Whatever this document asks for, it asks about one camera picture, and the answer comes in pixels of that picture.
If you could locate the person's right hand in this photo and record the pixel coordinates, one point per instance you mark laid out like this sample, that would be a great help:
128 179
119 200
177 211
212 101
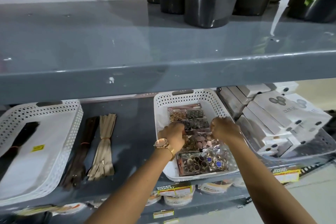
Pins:
227 130

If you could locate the person's left hand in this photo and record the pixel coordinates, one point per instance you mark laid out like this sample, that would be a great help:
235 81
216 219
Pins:
173 136

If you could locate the person's right fingers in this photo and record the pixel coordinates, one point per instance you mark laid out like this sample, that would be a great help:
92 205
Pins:
217 125

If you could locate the person's left fingers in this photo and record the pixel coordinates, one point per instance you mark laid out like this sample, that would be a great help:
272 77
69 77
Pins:
176 126

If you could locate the packet of gold and dark buttons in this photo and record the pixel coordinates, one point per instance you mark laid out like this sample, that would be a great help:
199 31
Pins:
195 117

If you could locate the person's right forearm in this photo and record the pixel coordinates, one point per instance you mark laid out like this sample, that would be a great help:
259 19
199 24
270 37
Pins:
270 189

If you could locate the person's left forearm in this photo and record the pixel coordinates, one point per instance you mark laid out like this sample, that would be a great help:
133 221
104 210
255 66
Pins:
131 192

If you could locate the gold wristwatch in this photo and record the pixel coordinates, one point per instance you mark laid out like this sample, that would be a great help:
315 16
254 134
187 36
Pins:
160 144

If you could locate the packet of pink round buttons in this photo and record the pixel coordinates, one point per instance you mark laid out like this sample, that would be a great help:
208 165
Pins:
199 142

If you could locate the white perforated plastic basket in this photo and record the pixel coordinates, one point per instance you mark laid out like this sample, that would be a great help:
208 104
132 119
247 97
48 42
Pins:
39 163
162 105

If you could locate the packet of blue and gold buttons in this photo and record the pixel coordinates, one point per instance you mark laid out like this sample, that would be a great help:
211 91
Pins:
204 162

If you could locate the stack of white boxes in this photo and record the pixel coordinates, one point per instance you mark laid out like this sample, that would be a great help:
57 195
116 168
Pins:
270 118

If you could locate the white jar with orange label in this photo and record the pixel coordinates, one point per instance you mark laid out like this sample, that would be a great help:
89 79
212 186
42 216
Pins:
179 199
153 199
215 188

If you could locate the yellow and red price label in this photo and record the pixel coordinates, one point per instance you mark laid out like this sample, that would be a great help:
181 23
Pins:
173 190
286 175
161 214

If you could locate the beige zipper bundle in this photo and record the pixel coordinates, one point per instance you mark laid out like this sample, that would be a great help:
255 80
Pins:
103 147

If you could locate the brown zipper bundle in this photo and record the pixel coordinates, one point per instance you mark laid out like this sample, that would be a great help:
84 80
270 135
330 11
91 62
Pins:
81 150

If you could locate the grey metal shelf rack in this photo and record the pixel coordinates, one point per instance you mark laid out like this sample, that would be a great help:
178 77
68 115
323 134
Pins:
105 55

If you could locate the grey perforated plastic basket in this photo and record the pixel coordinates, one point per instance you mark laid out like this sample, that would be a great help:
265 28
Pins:
320 145

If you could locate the white paper strip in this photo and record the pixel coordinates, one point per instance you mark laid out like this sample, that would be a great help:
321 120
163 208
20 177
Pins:
282 6

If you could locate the yellow label sticker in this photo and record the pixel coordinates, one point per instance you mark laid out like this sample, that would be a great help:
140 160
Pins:
38 148

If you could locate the black zipper bundle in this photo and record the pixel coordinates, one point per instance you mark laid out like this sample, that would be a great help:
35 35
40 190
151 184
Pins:
18 142

